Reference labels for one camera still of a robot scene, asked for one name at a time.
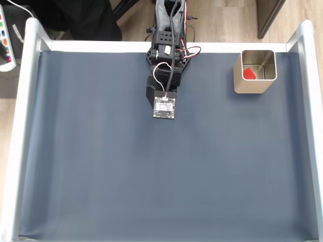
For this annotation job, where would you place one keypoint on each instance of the grey tape strip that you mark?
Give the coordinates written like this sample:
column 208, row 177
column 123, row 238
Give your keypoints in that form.
column 17, row 32

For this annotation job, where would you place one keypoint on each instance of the white device with coloured buttons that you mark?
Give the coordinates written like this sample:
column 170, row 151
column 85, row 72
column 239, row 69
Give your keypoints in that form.
column 5, row 43

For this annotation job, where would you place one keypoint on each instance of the person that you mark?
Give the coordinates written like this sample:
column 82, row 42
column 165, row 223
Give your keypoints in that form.
column 83, row 17

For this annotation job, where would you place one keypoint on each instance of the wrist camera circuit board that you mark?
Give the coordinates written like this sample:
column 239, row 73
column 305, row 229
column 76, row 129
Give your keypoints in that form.
column 164, row 108

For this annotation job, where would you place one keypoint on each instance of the dark cabinet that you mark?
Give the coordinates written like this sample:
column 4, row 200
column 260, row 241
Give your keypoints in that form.
column 268, row 15

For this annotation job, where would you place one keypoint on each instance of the square metal container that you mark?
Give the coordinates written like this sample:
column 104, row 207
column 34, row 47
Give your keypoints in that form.
column 248, row 87

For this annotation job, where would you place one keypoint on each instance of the red cube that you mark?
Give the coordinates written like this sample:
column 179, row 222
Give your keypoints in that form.
column 249, row 73

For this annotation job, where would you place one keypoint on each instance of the grey blue table mat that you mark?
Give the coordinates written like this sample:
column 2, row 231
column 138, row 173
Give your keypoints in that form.
column 161, row 164

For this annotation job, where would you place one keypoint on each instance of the white table frame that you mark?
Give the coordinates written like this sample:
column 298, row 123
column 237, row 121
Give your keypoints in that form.
column 17, row 126

